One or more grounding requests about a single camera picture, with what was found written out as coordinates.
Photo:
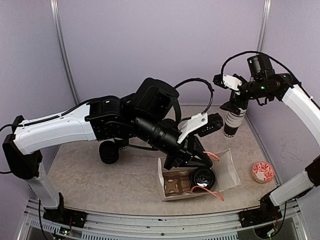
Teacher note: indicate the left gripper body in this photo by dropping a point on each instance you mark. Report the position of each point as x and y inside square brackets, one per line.
[185, 153]

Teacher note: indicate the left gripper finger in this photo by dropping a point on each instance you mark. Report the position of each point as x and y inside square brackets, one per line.
[197, 164]
[199, 155]

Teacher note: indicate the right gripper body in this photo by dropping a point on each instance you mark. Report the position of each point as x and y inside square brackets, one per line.
[235, 98]

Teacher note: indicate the black plastic cup lid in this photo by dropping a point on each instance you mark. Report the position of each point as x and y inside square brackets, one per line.
[202, 177]

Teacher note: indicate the white paper bag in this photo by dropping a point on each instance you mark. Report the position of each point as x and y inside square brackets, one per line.
[225, 173]

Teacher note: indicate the brown cardboard cup carrier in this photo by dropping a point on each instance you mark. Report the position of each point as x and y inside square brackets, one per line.
[177, 183]

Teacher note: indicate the black paper coffee cup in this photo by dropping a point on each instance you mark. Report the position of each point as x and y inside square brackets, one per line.
[198, 190]

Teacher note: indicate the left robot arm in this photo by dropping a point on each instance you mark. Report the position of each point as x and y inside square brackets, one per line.
[151, 114]

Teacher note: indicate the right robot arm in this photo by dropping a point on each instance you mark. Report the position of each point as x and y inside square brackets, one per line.
[268, 85]

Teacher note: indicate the stack of paper cups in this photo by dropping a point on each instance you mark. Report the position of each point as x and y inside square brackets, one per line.
[232, 123]

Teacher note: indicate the red patterned white bowl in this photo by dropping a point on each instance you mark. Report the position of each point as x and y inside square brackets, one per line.
[263, 172]

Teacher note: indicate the black cup holding straws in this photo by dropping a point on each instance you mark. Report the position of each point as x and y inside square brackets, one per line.
[122, 144]

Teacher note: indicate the stack of black lids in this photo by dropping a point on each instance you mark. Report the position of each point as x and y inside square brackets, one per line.
[109, 152]

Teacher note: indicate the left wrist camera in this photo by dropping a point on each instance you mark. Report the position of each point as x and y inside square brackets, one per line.
[202, 124]

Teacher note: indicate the right aluminium post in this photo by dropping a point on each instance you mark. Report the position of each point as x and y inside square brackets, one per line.
[264, 25]

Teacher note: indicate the aluminium post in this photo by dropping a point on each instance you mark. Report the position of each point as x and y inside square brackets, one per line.
[264, 25]
[54, 5]

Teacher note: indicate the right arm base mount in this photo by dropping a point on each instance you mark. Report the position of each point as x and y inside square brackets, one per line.
[260, 215]

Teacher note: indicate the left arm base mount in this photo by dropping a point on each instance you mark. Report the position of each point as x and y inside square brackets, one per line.
[65, 216]

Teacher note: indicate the left aluminium post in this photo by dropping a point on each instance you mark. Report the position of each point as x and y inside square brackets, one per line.
[54, 5]

